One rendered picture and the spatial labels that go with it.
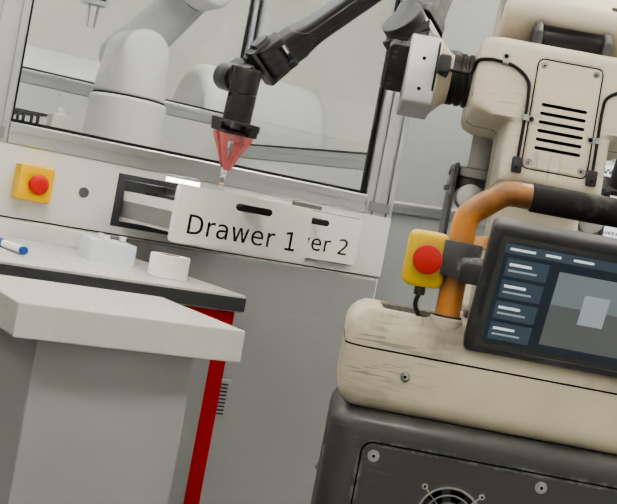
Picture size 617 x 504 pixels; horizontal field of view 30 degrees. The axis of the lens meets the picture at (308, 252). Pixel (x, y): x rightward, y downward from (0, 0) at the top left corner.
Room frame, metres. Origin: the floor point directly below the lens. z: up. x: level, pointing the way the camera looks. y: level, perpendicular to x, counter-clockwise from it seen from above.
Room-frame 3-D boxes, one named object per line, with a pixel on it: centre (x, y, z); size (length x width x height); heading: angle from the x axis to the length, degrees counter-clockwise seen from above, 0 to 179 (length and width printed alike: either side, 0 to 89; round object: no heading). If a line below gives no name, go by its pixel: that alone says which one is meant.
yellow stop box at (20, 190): (2.33, 0.57, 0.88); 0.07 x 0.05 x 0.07; 119
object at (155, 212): (2.41, 0.24, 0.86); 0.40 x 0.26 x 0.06; 29
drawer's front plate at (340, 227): (2.66, 0.02, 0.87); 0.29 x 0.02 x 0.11; 119
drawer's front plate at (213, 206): (2.23, 0.13, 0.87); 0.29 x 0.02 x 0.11; 119
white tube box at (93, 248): (2.17, 0.37, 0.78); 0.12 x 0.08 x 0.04; 21
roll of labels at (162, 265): (2.02, 0.24, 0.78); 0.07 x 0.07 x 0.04
